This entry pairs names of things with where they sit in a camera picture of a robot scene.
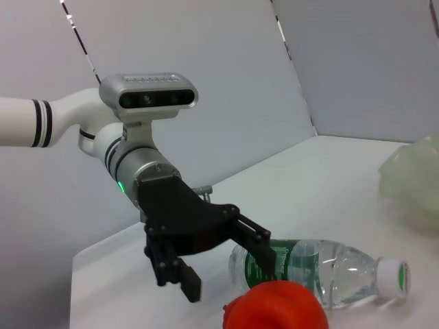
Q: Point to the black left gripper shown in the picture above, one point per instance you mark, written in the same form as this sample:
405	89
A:
171	212

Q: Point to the clear water bottle green label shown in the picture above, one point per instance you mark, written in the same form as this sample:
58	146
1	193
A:
343	270

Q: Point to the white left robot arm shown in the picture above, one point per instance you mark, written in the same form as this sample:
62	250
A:
20	120

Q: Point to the wavy clear glass fruit plate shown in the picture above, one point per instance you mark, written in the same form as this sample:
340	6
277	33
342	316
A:
418	171

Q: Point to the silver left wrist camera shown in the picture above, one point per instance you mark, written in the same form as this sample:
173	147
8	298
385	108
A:
147	99

